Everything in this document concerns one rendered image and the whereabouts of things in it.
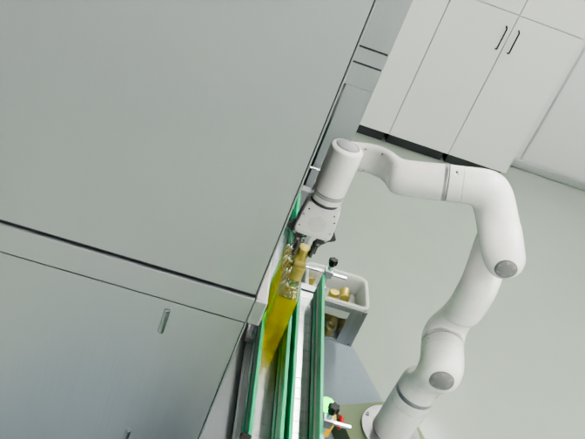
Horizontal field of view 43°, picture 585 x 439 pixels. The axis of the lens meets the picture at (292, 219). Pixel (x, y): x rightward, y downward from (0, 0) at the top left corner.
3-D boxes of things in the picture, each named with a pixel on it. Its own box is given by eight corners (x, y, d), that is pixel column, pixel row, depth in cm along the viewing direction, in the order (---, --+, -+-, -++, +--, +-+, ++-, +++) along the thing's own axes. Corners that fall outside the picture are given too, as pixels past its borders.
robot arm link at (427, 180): (449, 146, 188) (330, 133, 193) (449, 174, 175) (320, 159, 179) (444, 178, 193) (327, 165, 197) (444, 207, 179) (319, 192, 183)
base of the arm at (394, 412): (404, 406, 239) (429, 368, 229) (427, 457, 225) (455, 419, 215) (352, 407, 231) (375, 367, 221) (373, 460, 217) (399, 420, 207)
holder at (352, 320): (276, 292, 262) (290, 258, 253) (349, 314, 265) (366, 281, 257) (272, 324, 247) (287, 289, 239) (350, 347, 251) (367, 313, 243)
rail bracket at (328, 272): (287, 277, 235) (301, 246, 228) (338, 292, 237) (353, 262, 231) (287, 282, 232) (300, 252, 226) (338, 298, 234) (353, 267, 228)
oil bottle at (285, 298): (258, 332, 210) (282, 274, 199) (277, 337, 211) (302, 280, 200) (256, 346, 205) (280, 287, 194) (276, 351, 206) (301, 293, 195)
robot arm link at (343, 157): (317, 174, 192) (311, 191, 184) (334, 131, 185) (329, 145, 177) (347, 186, 192) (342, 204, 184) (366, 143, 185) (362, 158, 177)
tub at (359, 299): (298, 279, 258) (306, 260, 254) (358, 297, 261) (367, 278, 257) (296, 311, 244) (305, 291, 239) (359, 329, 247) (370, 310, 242)
